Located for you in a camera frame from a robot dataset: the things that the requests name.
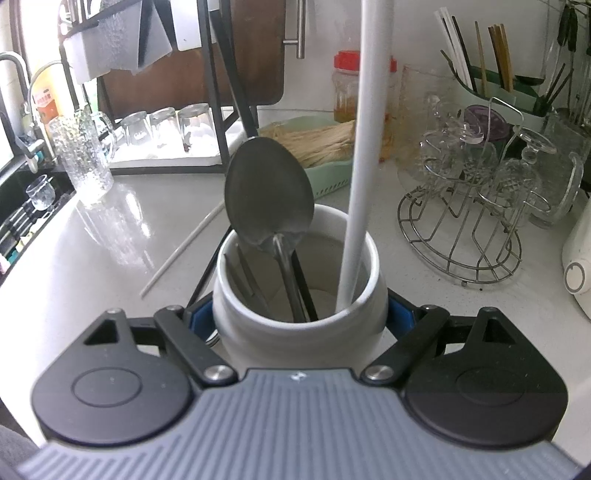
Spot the steel wire cup rack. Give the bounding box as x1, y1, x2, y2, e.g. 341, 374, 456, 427
398, 97, 525, 284

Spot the clear stemmed glass cup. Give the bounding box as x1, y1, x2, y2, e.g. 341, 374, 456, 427
485, 127, 557, 227

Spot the steel kitchen faucet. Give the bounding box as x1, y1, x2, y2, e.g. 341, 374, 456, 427
0, 52, 63, 174

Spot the green plastic basket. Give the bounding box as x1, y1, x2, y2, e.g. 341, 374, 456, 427
259, 115, 356, 199

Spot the steel cabinet handle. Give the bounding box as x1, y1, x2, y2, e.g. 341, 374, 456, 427
283, 0, 306, 60

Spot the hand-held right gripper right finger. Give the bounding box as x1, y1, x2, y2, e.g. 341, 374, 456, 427
360, 291, 518, 386

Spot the textured glass mug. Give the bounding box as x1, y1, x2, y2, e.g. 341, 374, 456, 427
48, 108, 116, 206

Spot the white kitchen appliance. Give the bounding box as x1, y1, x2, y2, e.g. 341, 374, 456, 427
561, 210, 591, 321

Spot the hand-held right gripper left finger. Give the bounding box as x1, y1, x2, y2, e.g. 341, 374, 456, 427
83, 295, 238, 386

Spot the row of hanging kitchen tools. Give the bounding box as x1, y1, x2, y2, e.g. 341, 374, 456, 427
540, 0, 591, 121

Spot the brown wooden cutting board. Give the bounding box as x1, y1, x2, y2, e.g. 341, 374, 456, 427
99, 0, 284, 114

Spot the large silver spoon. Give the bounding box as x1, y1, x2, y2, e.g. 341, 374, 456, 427
225, 137, 316, 323

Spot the small silver fork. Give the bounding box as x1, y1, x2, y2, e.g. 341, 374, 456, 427
225, 244, 273, 319

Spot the black metal dish rack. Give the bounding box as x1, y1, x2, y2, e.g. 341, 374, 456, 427
58, 0, 259, 176

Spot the small clear glass cup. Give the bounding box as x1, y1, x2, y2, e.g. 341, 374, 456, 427
25, 174, 58, 213

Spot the textured glass pitcher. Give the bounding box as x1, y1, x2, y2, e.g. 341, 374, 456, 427
526, 108, 585, 229

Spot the orange bottle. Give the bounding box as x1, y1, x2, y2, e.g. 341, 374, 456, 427
33, 69, 63, 134

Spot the white plastic board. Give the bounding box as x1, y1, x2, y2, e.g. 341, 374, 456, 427
175, 0, 211, 51

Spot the white ceramic utensil jar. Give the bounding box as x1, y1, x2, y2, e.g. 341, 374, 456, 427
212, 204, 389, 370

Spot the white textured dishcloth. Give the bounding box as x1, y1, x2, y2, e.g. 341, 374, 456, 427
65, 9, 144, 84

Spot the bunch of assorted chopsticks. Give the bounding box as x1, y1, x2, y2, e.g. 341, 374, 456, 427
434, 7, 515, 95

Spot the tall textured glass tumbler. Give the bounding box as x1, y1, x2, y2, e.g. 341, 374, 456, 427
397, 65, 462, 185

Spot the red-lidded plastic jar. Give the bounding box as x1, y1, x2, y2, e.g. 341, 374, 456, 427
332, 50, 399, 162

